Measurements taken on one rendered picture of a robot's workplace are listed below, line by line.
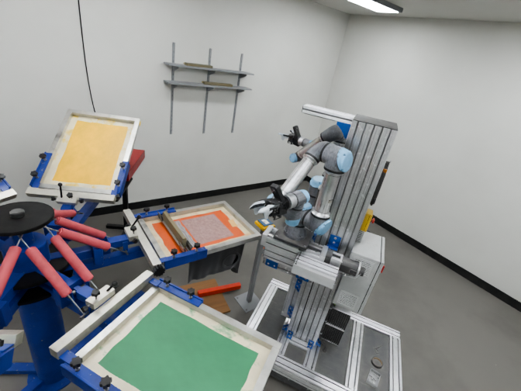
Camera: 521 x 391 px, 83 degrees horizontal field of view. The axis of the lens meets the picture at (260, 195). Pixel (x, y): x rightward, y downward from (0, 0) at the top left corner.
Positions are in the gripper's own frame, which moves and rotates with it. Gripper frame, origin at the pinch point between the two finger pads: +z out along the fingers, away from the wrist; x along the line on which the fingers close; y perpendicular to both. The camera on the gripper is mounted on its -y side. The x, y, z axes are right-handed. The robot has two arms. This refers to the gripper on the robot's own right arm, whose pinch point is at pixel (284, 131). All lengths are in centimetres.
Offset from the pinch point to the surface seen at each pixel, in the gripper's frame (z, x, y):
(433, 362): -177, 47, 176
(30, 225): -11, -190, 10
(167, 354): -89, -160, 51
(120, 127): 92, -109, 5
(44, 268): -27, -191, 26
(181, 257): -37, -124, 51
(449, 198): -96, 242, 112
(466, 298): -171, 178, 194
